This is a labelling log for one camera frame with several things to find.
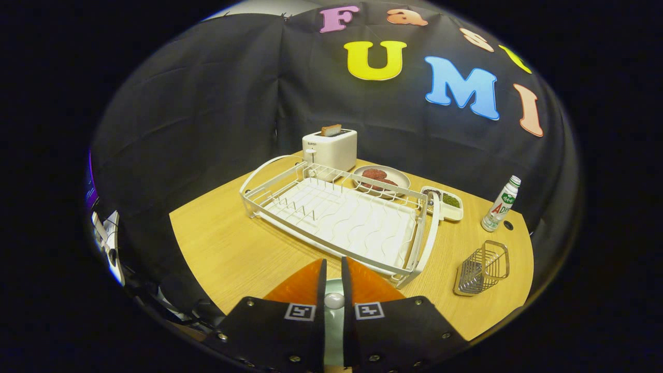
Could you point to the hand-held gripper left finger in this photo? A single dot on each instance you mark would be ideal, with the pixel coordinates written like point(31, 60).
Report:
point(320, 336)

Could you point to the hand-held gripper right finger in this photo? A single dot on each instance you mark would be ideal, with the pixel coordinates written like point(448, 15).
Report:
point(348, 336)

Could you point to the pale green plate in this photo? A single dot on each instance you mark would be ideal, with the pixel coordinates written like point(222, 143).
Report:
point(334, 336)

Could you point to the white-tipped spoon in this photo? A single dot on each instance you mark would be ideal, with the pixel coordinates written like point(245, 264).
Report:
point(334, 300)

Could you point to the beige plate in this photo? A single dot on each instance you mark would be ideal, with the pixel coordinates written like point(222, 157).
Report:
point(400, 178)

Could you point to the red meat piece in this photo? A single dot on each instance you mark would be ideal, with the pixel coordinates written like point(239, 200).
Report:
point(384, 184)
point(374, 174)

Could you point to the white divided tray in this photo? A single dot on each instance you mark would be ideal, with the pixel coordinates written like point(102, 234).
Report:
point(453, 213)

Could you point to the pile of brown beans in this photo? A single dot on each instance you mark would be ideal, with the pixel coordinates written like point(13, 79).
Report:
point(432, 193)

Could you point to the pile of green beans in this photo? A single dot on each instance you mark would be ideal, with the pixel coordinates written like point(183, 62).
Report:
point(450, 200)

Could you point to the white toaster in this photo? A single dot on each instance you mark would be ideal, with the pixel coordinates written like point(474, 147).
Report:
point(336, 150)

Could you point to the white green-labelled drink bottle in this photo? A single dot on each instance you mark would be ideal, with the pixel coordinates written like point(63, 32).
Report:
point(500, 207)

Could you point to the toast slice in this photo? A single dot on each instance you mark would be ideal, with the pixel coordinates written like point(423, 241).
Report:
point(331, 130)

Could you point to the white grey object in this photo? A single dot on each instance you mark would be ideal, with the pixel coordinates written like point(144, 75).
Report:
point(111, 248)

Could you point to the black backdrop cloth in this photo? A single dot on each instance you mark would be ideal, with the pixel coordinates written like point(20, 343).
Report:
point(207, 103)

